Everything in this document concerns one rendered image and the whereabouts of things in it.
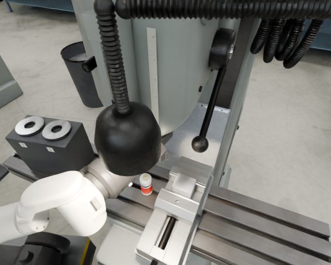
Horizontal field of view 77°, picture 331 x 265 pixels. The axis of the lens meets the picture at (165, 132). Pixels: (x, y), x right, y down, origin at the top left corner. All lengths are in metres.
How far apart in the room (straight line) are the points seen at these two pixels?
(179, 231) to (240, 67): 0.55
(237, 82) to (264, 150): 1.56
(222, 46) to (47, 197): 0.38
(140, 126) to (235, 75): 0.63
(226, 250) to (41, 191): 0.54
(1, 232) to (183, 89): 0.40
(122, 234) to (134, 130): 0.69
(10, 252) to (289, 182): 1.99
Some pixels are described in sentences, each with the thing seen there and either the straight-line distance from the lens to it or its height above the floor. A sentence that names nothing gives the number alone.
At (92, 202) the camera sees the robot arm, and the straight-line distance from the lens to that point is 0.43.
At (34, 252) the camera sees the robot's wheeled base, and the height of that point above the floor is 0.61.
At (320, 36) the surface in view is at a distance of 4.58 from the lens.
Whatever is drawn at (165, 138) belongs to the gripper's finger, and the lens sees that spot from 0.51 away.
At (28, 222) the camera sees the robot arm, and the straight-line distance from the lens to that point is 0.46.
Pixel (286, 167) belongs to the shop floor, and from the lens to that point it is 2.26.
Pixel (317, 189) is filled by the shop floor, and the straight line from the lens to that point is 2.26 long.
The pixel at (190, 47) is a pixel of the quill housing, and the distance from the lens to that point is 0.30.
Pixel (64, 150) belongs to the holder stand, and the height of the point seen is 1.10.
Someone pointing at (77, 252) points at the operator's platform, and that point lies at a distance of 1.34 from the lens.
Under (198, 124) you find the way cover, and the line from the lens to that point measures 0.91.
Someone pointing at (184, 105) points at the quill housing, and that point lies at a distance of 0.35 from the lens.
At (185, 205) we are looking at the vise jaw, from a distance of 0.65.
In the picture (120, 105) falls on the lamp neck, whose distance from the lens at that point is 0.20.
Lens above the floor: 1.62
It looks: 46 degrees down
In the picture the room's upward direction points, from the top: straight up
